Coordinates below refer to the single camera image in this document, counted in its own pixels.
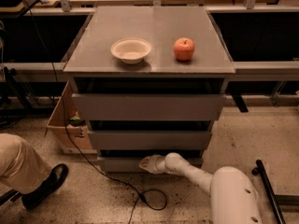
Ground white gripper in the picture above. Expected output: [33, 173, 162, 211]
[139, 155, 166, 174]

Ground black leather shoe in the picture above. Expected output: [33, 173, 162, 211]
[21, 163, 68, 210]

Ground green object in box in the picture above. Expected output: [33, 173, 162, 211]
[69, 115, 83, 126]

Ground grey top drawer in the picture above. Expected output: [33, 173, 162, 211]
[71, 77, 227, 121]

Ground grey middle drawer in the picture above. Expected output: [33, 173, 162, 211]
[88, 120, 211, 150]

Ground black metal floor bar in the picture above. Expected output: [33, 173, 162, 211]
[251, 160, 299, 224]

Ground grey bottom drawer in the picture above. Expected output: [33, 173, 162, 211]
[98, 149, 203, 173]

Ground grey drawer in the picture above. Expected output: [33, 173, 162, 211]
[88, 120, 211, 150]
[71, 77, 227, 121]
[98, 149, 203, 173]

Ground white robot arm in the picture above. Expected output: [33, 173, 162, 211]
[139, 153, 262, 224]

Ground grey drawer cabinet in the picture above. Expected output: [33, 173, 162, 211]
[64, 7, 235, 160]

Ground cardboard box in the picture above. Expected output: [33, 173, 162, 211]
[46, 83, 96, 154]

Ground white paper bowl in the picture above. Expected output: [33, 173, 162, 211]
[110, 38, 151, 64]

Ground red apple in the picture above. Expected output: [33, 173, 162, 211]
[173, 37, 195, 62]

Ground black cable on floor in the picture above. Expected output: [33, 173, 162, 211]
[18, 0, 168, 224]

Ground beige trouser leg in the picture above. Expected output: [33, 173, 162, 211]
[0, 133, 51, 194]

